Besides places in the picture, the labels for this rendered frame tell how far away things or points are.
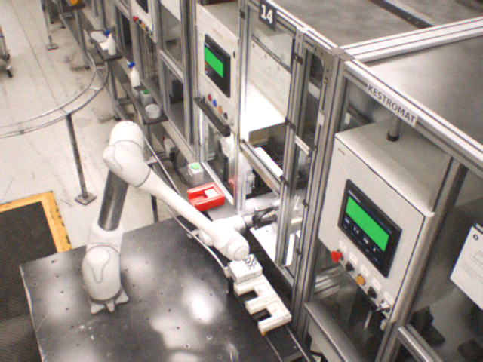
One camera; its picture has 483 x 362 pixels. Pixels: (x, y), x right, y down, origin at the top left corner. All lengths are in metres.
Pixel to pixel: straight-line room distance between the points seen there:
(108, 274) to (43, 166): 2.34
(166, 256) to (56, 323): 0.62
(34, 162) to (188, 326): 2.64
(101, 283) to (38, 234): 1.61
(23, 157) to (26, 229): 0.92
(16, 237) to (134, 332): 1.78
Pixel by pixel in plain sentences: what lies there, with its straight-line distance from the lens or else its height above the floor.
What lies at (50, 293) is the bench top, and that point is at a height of 0.68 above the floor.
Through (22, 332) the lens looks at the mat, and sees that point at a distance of 3.49.
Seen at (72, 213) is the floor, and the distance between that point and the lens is 4.14.
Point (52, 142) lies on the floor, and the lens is 4.94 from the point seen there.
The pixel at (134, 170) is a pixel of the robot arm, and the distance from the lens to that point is 2.10.
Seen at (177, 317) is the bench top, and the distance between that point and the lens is 2.52.
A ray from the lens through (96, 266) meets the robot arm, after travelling 2.43.
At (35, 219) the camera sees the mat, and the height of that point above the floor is 0.01.
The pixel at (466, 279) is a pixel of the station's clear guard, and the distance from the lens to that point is 1.47.
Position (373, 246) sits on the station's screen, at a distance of 1.64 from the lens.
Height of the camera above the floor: 2.71
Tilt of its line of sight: 39 degrees down
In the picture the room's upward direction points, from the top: 2 degrees clockwise
